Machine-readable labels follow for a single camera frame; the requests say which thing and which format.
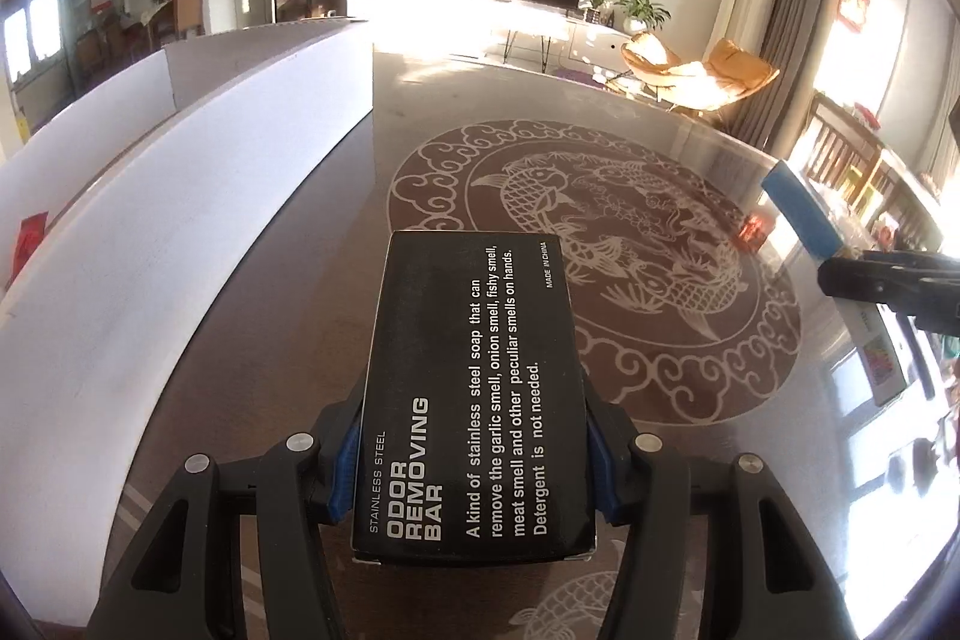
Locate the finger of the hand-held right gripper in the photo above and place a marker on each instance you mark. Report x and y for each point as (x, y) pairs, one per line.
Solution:
(802, 209)
(892, 280)

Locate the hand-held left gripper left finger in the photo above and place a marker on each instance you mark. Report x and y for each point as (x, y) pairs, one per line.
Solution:
(346, 482)

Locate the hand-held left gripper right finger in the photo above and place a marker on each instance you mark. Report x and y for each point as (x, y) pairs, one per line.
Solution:
(602, 467)

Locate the black printed box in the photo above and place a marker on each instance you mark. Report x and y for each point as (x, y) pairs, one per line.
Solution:
(472, 385)

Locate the white foam board barrier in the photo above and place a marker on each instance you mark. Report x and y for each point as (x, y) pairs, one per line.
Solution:
(112, 280)

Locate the brown patterned desktop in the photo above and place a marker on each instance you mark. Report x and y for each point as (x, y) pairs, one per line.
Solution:
(660, 235)

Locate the wooden slatted chair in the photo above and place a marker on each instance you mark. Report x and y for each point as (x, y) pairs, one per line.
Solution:
(840, 138)

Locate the cluttered side shelf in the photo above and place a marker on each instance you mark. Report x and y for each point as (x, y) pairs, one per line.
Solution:
(911, 201)

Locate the orange lounge chair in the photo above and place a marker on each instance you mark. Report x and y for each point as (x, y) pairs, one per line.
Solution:
(697, 74)

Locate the grey curtain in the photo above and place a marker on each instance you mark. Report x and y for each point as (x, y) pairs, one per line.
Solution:
(795, 10)

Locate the large green potted plant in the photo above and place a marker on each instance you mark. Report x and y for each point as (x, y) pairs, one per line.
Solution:
(641, 6)

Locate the white television cabinet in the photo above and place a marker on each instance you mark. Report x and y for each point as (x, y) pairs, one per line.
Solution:
(577, 40)

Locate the small green potted plant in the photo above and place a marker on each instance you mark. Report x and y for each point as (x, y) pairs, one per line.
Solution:
(596, 6)

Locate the wooden sideboard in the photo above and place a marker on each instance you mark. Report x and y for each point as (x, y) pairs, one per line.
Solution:
(180, 14)

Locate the bright window door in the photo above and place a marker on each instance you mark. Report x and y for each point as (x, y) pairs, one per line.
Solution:
(34, 33)

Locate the red wall hanging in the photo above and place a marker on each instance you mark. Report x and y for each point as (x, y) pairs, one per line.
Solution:
(855, 3)

